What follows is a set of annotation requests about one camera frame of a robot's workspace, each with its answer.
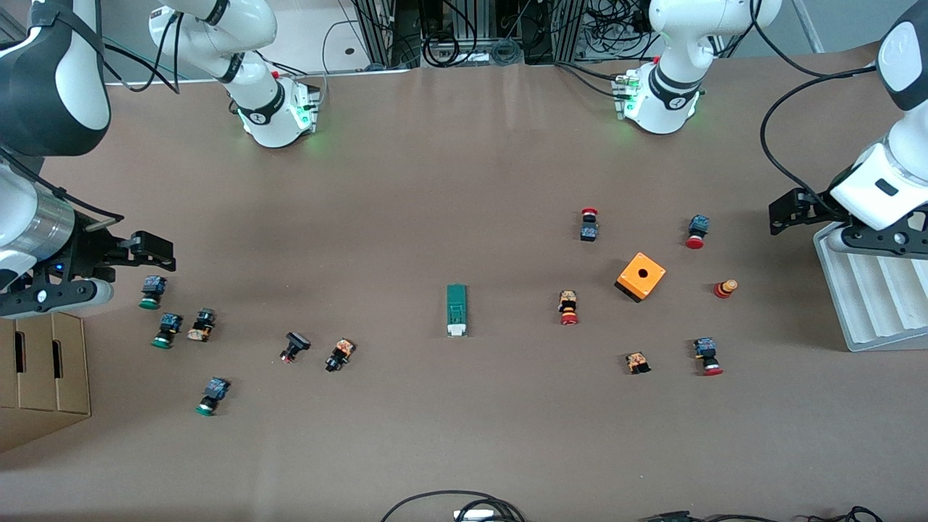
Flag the black square push button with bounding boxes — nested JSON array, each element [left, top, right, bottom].
[[280, 331, 312, 364]]

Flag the green load switch white handle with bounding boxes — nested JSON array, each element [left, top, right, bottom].
[[445, 283, 469, 339]]

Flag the orange button enclosure box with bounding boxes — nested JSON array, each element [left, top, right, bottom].
[[614, 252, 667, 304]]

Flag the green push button switch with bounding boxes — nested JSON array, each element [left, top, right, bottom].
[[152, 313, 183, 349], [139, 275, 167, 310], [195, 377, 231, 417]]

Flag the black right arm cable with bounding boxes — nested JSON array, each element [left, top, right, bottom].
[[101, 11, 183, 96]]

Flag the white mounting plate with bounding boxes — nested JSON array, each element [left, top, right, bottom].
[[268, 0, 414, 75]]

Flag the white ridged tray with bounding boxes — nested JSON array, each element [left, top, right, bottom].
[[813, 221, 928, 353]]

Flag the cardboard box with slots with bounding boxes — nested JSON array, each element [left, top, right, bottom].
[[0, 312, 92, 454]]

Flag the black orange selector switch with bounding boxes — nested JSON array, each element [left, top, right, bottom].
[[325, 338, 357, 373]]

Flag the black looped cable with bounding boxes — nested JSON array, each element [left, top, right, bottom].
[[381, 490, 526, 522]]

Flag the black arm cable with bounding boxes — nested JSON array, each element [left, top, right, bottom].
[[758, 0, 882, 215], [101, 11, 183, 96]]

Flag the aluminium frame rack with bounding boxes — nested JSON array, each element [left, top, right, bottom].
[[352, 0, 588, 70]]

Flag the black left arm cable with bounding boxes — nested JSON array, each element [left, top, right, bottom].
[[758, 0, 882, 215]]

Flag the coiled black cable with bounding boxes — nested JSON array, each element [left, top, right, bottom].
[[423, 33, 465, 68]]

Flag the black orange switch block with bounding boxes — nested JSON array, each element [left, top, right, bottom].
[[186, 308, 217, 343]]

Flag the black cable with connector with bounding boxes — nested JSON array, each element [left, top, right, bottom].
[[638, 506, 885, 522]]

